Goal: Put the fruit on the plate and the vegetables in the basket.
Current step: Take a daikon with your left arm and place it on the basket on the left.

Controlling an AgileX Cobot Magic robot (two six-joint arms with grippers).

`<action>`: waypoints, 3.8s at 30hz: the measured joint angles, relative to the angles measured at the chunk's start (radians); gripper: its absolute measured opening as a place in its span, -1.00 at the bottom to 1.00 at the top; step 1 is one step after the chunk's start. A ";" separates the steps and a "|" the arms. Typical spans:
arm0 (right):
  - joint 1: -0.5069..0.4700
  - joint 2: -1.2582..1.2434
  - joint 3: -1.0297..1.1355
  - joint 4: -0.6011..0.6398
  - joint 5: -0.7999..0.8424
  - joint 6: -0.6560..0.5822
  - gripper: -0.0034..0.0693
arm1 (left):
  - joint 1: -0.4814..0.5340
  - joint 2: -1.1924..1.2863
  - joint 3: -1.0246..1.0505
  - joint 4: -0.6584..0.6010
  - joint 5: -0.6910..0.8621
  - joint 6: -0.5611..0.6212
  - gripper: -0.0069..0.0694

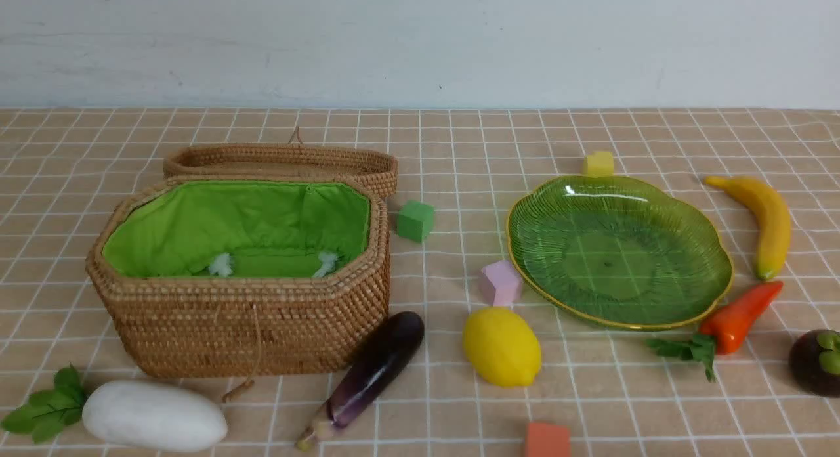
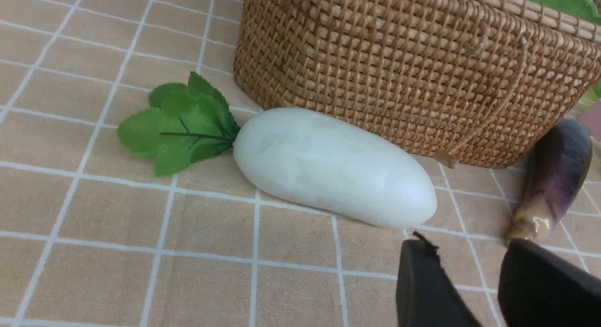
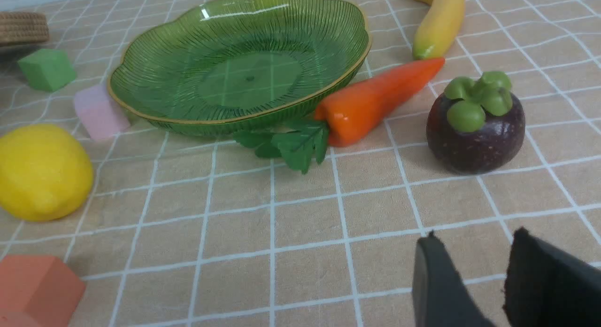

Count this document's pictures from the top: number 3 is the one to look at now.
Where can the purple toy mangosteen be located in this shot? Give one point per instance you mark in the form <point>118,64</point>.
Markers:
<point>476,125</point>

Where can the orange foam cube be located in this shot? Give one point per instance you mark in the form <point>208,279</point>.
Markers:
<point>38,291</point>

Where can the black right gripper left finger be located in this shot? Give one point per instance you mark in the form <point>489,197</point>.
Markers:
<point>440,298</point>

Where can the yellow toy banana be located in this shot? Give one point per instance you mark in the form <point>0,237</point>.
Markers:
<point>439,28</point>

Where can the green glass leaf plate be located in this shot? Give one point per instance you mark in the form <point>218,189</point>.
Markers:
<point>235,65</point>

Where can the yellow toy lemon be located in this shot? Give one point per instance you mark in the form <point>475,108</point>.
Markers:
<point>45,173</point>

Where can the woven wicker basket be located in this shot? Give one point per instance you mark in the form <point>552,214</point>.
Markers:
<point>23,28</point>

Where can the orange toy carrot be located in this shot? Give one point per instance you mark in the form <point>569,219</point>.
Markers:
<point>342,118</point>

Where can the green foam cube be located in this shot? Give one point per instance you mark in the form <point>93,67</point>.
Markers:
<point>47,69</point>

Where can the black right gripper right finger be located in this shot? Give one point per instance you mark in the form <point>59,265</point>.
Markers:
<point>548,287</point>

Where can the pink foam cube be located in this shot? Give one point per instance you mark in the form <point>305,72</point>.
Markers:
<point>99,114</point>

